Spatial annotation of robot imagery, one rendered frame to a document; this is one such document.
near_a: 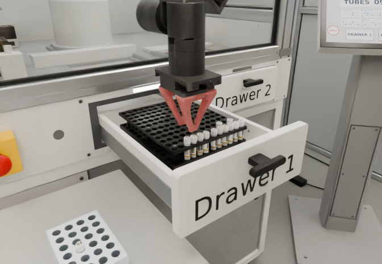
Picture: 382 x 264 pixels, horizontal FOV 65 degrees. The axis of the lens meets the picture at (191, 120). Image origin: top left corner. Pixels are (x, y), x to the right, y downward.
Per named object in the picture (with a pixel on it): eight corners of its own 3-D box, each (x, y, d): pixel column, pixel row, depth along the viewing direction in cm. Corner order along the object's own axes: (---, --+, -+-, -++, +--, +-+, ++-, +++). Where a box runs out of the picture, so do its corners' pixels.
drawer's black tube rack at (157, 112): (244, 154, 62) (246, 126, 60) (174, 184, 53) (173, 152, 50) (183, 120, 79) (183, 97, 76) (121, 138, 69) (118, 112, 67)
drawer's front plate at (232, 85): (274, 99, 100) (278, 66, 95) (207, 119, 84) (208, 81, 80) (270, 97, 101) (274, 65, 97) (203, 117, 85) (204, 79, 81)
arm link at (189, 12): (182, -6, 39) (214, -6, 43) (153, -6, 44) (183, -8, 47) (183, 48, 42) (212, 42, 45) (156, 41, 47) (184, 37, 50)
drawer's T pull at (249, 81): (263, 83, 88) (264, 79, 87) (245, 88, 84) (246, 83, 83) (254, 81, 91) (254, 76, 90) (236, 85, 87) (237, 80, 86)
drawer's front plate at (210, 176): (300, 173, 59) (309, 122, 55) (178, 240, 43) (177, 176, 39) (293, 169, 60) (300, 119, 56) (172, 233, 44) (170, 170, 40)
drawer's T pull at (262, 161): (286, 163, 47) (287, 156, 47) (253, 180, 43) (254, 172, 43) (268, 154, 50) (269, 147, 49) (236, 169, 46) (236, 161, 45)
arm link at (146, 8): (206, -61, 40) (237, -17, 46) (157, -53, 48) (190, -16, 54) (162, 16, 40) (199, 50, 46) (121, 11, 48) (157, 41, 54)
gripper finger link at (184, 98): (192, 116, 56) (192, 67, 52) (216, 130, 51) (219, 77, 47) (161, 126, 52) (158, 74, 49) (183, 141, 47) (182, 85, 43)
